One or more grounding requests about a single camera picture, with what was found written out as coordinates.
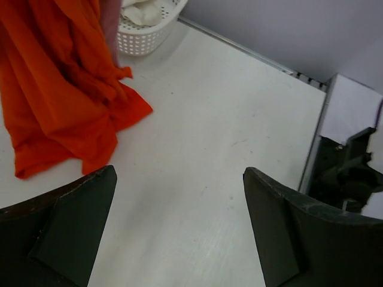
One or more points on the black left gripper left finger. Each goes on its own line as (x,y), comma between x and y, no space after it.
(53,239)

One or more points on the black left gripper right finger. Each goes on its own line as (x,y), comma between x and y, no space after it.
(304,242)

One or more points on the orange t shirt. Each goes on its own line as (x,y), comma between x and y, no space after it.
(62,96)

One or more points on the white perforated laundry basket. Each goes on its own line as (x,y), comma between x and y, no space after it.
(140,40)

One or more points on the pink t shirt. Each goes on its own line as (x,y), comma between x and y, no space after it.
(109,21)

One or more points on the cream white t shirt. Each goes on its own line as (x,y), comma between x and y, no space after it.
(143,12)

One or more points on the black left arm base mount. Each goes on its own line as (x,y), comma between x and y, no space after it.
(341,175)

